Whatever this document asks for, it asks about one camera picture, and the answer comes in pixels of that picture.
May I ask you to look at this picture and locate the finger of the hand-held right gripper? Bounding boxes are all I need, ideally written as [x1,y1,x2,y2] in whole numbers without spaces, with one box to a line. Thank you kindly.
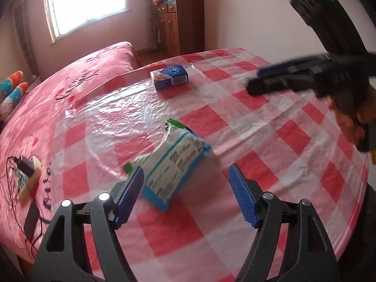
[256,55,321,78]
[246,70,319,96]

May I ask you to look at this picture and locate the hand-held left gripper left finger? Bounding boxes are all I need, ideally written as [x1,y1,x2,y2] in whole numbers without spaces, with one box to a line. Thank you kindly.
[34,166,145,282]

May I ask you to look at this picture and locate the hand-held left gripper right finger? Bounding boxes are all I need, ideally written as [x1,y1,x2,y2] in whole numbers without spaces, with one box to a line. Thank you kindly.
[228,164,341,282]

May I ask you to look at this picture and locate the white blue packet green ends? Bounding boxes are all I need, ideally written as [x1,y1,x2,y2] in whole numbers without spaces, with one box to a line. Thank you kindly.
[123,118,212,212]

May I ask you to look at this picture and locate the person's right hand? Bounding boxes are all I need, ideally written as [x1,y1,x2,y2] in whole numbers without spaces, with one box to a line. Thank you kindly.
[329,94,376,147]

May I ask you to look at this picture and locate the beige box with green print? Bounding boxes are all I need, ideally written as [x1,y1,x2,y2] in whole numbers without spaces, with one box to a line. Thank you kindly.
[16,156,42,197]

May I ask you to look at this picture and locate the black power adapter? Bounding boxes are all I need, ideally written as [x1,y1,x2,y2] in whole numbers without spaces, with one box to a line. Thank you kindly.
[23,201,40,240]

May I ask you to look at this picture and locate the brown wooden cabinet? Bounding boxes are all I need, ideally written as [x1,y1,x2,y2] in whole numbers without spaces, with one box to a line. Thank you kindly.
[156,0,205,56]

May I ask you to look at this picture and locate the black charger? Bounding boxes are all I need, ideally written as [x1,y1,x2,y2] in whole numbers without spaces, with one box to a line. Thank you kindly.
[18,156,35,177]

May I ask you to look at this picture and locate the blue white tissue pack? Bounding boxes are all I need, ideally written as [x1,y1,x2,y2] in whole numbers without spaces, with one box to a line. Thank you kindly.
[150,65,189,91]

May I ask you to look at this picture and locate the bed with pink printed sheet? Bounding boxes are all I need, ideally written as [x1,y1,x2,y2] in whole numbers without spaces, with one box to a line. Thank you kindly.
[0,41,141,265]

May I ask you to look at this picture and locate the grey patterned curtain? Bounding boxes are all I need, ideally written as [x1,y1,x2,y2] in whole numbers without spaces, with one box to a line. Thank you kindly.
[145,0,161,50]
[13,1,40,78]

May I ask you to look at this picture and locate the window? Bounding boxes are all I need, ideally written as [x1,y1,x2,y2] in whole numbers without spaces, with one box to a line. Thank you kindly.
[43,0,128,43]

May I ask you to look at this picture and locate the black charging cable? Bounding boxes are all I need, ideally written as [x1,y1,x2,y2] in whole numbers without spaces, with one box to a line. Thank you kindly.
[4,156,50,256]

